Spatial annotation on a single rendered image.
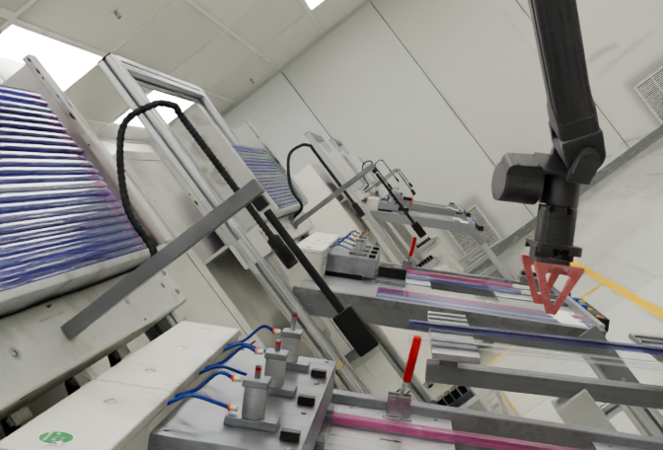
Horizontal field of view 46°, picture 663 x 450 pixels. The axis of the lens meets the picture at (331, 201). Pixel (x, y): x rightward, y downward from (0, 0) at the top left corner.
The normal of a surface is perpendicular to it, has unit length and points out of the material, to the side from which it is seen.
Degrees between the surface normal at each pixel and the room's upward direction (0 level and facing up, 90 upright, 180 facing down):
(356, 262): 90
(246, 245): 90
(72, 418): 44
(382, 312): 90
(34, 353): 90
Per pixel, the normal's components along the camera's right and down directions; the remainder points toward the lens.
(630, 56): -0.11, 0.04
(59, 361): 0.79, -0.60
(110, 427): 0.12, -0.99
